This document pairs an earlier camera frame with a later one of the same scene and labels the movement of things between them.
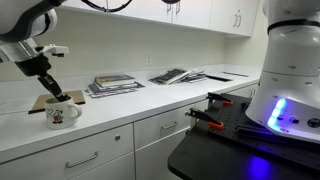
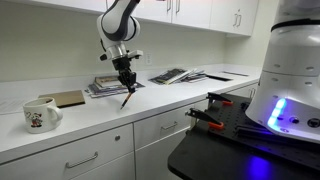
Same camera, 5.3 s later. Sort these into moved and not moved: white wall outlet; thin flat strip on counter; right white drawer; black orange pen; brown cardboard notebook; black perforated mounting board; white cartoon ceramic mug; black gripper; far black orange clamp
Moved: black gripper; black orange pen; white cartoon ceramic mug
Not moved: black perforated mounting board; far black orange clamp; brown cardboard notebook; thin flat strip on counter; white wall outlet; right white drawer
